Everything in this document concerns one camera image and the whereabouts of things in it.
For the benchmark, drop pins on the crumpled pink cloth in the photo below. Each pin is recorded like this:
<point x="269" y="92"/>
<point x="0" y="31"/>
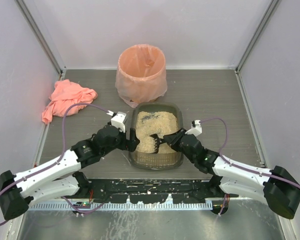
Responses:
<point x="67" y="93"/>

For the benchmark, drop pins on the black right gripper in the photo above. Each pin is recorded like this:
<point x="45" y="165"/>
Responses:
<point x="175" y="139"/>

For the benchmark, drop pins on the bin with orange liner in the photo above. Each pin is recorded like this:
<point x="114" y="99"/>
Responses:
<point x="141" y="74"/>

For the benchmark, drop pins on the aluminium frame post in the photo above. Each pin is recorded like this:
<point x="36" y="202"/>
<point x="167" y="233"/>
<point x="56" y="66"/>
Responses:
<point x="270" y="10"/>
<point x="23" y="7"/>

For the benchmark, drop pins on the black slotted litter scoop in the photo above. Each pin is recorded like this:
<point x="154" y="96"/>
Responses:
<point x="157" y="142"/>

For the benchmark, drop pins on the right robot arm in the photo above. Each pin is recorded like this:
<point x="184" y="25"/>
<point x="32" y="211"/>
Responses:
<point x="274" y="187"/>

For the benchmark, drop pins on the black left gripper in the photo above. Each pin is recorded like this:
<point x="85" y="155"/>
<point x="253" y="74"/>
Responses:
<point x="128" y="141"/>

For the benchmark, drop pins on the left aluminium frame post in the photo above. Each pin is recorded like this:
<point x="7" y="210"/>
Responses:
<point x="23" y="7"/>

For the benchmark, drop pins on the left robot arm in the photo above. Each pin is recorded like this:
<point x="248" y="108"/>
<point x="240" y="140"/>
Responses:
<point x="61" y="176"/>

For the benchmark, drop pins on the dark green litter box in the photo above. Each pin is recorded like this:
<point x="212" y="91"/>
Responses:
<point x="166" y="158"/>

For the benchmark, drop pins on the right aluminium frame post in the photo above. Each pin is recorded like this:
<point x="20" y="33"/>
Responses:
<point x="270" y="10"/>

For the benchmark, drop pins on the white slotted cable duct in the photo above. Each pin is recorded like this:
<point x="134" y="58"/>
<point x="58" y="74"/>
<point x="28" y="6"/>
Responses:
<point x="166" y="206"/>

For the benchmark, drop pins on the beige cat litter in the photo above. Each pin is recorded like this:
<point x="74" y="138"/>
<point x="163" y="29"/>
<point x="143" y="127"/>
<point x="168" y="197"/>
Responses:
<point x="149" y="123"/>

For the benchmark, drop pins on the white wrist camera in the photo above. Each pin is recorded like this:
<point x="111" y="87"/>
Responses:
<point x="195" y="129"/>
<point x="118" y="121"/>

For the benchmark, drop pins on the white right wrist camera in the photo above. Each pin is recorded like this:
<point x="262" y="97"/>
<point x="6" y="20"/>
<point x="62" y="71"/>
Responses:
<point x="195" y="129"/>

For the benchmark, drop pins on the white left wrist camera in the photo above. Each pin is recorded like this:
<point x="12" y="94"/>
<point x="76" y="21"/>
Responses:
<point x="118" y="121"/>

